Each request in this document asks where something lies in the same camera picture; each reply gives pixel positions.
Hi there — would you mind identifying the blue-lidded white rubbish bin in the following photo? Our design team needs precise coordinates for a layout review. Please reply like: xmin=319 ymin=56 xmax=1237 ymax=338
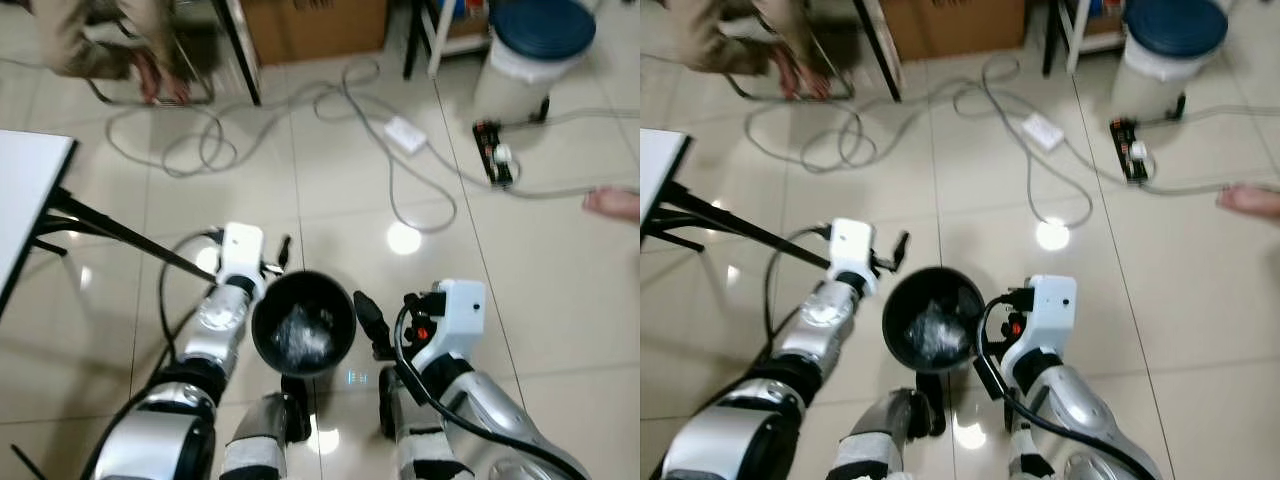
xmin=471 ymin=0 xmax=599 ymax=128
xmin=1109 ymin=0 xmax=1232 ymax=125

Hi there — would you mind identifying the seated person's bare foot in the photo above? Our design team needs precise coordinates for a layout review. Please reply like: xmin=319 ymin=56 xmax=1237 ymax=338
xmin=768 ymin=44 xmax=833 ymax=103
xmin=130 ymin=48 xmax=193 ymax=107

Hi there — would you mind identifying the coiled grey floor cable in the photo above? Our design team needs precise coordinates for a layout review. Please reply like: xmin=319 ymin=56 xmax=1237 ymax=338
xmin=640 ymin=52 xmax=1021 ymax=173
xmin=0 ymin=56 xmax=383 ymax=181

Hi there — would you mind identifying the person's leg in beige trousers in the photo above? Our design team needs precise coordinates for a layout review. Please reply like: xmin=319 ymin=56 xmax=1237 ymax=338
xmin=664 ymin=0 xmax=833 ymax=79
xmin=28 ymin=0 xmax=193 ymax=83

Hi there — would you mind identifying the grey black-strip cable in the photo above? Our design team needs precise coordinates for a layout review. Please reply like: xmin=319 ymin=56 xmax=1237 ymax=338
xmin=1142 ymin=100 xmax=1280 ymax=198
xmin=505 ymin=104 xmax=641 ymax=203

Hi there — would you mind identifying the robot leg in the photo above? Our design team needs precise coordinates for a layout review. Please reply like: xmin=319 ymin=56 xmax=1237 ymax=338
xmin=1004 ymin=415 xmax=1063 ymax=480
xmin=379 ymin=368 xmax=471 ymax=480
xmin=219 ymin=390 xmax=312 ymax=480
xmin=833 ymin=386 xmax=947 ymax=480

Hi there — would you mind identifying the black slanted furniture leg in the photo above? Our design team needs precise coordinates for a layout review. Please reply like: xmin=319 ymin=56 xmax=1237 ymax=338
xmin=210 ymin=0 xmax=264 ymax=108
xmin=853 ymin=0 xmax=904 ymax=104

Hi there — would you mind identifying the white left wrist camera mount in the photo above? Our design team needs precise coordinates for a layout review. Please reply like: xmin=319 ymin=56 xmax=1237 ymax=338
xmin=828 ymin=218 xmax=877 ymax=289
xmin=217 ymin=223 xmax=267 ymax=293

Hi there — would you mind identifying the crumpled clear plastic trash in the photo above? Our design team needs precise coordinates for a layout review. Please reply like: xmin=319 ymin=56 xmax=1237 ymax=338
xmin=905 ymin=299 xmax=967 ymax=362
xmin=270 ymin=304 xmax=337 ymax=367

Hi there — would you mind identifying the robot right leg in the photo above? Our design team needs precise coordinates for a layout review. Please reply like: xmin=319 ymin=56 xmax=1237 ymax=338
xmin=1004 ymin=415 xmax=1063 ymax=480
xmin=379 ymin=368 xmax=471 ymax=480

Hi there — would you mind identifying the small black round bin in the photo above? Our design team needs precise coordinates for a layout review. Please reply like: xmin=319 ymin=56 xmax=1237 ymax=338
xmin=881 ymin=265 xmax=988 ymax=374
xmin=250 ymin=269 xmax=358 ymax=379

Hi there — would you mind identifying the black metal chair frame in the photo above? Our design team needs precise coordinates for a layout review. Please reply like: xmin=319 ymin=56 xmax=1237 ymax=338
xmin=84 ymin=0 xmax=219 ymax=109
xmin=724 ymin=0 xmax=859 ymax=104

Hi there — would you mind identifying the white shelf frame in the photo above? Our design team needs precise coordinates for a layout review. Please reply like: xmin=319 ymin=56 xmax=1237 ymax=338
xmin=1040 ymin=0 xmax=1129 ymax=77
xmin=403 ymin=0 xmax=493 ymax=81

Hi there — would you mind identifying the brown cardboard box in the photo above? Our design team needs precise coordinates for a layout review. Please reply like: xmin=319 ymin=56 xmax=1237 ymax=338
xmin=880 ymin=0 xmax=1029 ymax=64
xmin=242 ymin=0 xmax=390 ymax=68

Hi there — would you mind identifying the robot left leg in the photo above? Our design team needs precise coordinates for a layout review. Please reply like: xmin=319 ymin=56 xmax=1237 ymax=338
xmin=219 ymin=390 xmax=312 ymax=480
xmin=833 ymin=386 xmax=947 ymax=480

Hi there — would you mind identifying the black power strip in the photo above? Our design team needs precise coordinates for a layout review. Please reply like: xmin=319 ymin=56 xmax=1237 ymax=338
xmin=1109 ymin=117 xmax=1153 ymax=186
xmin=472 ymin=119 xmax=516 ymax=191

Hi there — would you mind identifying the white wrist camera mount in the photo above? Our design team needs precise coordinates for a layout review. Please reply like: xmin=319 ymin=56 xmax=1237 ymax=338
xmin=828 ymin=218 xmax=877 ymax=289
xmin=217 ymin=223 xmax=267 ymax=293
xmin=414 ymin=279 xmax=489 ymax=373
xmin=1000 ymin=274 xmax=1079 ymax=369

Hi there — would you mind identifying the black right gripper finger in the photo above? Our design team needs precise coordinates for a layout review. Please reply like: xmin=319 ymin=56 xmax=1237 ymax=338
xmin=354 ymin=290 xmax=397 ymax=362

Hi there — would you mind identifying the grey white-strip cable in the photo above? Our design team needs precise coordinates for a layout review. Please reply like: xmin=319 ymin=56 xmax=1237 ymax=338
xmin=952 ymin=54 xmax=1097 ymax=231
xmin=312 ymin=58 xmax=463 ymax=237

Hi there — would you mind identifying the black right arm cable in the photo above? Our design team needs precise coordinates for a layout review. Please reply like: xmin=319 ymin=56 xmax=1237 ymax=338
xmin=974 ymin=294 xmax=1161 ymax=480
xmin=392 ymin=298 xmax=593 ymax=480

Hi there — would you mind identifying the standing person's bare foot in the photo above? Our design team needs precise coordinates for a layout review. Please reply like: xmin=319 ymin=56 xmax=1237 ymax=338
xmin=582 ymin=186 xmax=641 ymax=224
xmin=1217 ymin=182 xmax=1280 ymax=222

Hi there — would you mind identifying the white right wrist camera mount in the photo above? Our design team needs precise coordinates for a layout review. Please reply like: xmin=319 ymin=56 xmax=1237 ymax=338
xmin=1000 ymin=274 xmax=1079 ymax=369
xmin=414 ymin=279 xmax=489 ymax=373

